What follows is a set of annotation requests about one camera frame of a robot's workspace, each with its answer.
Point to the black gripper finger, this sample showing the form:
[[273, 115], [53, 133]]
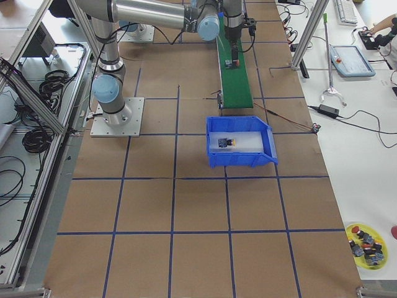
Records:
[[234, 51]]

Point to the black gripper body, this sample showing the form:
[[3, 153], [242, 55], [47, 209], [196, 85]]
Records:
[[233, 35]]

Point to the red push button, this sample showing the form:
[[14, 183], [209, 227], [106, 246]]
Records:
[[231, 64]]

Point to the yellow push button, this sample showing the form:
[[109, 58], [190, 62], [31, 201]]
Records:
[[225, 142]]

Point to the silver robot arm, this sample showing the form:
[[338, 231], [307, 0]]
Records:
[[219, 21]]

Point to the yellow plate of buttons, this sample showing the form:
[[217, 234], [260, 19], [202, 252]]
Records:
[[367, 246]]

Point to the person hand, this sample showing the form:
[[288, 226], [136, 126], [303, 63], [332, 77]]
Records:
[[370, 30]]

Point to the green conveyor belt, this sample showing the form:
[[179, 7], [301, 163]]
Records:
[[235, 89]]

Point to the blue plastic bin right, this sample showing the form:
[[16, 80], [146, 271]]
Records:
[[242, 124]]

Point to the white foam pad right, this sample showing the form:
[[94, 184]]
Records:
[[246, 142]]

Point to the reacher grabber tool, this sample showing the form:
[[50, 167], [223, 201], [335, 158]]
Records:
[[331, 90]]

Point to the white keyboard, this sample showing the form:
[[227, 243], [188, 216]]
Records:
[[345, 12]]

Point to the teach pendant tablet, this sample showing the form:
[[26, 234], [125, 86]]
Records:
[[350, 62]]

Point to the black power adapter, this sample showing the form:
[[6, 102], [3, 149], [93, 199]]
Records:
[[328, 111]]

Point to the aluminium frame post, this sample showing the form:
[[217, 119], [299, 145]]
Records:
[[308, 32]]

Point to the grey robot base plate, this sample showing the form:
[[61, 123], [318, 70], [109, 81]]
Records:
[[123, 124]]

